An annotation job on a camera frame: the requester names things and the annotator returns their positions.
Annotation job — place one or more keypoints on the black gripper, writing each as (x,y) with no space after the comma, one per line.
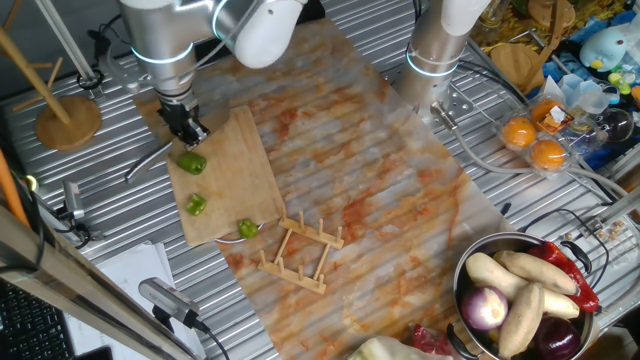
(180,115)

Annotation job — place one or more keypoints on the steel cleaver knife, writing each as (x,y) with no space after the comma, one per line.
(145,162)

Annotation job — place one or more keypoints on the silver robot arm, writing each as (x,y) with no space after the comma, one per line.
(160,30)

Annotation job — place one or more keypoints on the green chili pepper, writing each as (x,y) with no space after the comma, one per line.
(191,163)

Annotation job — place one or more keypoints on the green chili chunk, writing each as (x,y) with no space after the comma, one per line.
(196,205)

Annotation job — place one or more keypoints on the small green chili piece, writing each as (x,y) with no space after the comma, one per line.
(247,229)

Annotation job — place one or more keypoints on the red chili pepper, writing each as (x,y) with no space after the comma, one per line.
(575,280)

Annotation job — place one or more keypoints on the wooden cutting board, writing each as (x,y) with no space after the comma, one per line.
(235,175)

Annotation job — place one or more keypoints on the wooden mug tree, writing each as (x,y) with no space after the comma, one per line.
(67,122)

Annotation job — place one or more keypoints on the white paper sheets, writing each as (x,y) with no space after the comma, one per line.
(135,265)

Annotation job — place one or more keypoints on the wooden peg rack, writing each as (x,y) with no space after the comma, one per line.
(300,280)

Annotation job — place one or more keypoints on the orange pole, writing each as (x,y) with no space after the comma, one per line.
(10,192)

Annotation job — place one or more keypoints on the orange marble pattern mat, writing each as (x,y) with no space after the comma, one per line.
(390,200)

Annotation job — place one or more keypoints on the black smartphone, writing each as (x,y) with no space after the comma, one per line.
(95,354)

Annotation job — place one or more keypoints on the black keyboard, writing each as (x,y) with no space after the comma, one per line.
(30,330)

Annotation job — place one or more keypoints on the white green cabbage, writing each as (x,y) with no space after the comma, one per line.
(385,350)

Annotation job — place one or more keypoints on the red plastic bag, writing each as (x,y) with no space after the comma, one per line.
(427,340)

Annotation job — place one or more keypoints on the small black plug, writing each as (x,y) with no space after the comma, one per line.
(505,209)

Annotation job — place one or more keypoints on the orange fruit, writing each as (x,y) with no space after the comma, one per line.
(542,111)
(518,132)
(547,154)

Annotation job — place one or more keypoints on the pale sweet potato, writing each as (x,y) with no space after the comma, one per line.
(522,320)
(487,272)
(537,270)

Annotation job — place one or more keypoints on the wooden stand with round base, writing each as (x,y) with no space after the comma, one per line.
(515,65)

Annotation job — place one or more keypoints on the pale purple onion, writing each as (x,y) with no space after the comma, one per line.
(484,307)

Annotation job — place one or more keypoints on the round wooden disc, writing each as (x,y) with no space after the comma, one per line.
(547,10)

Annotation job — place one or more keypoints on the clear plastic fruit tray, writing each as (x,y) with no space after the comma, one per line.
(575,135)

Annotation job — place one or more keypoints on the light blue plush toy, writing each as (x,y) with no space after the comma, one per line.
(602,47)

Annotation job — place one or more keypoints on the dark purple onion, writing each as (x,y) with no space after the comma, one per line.
(557,340)

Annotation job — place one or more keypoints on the clear glass sphere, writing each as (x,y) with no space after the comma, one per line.
(617,125)

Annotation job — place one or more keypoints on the green yellow toy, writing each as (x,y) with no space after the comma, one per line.
(620,82)

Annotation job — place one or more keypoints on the aluminium profile bar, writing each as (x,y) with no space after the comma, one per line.
(622,205)

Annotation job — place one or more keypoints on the black stand base plate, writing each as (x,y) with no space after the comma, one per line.
(312,10)
(215,50)

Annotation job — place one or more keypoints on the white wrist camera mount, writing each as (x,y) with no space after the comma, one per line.
(125,72)

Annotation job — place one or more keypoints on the silver depth camera on clamp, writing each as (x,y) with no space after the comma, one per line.
(72,197)

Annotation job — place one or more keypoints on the grey camera on stand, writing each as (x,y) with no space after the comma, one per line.
(167,300)

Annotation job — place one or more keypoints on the aluminium frame beam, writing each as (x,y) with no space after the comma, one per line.
(75,295)

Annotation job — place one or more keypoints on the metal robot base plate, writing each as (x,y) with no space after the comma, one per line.
(460,102)

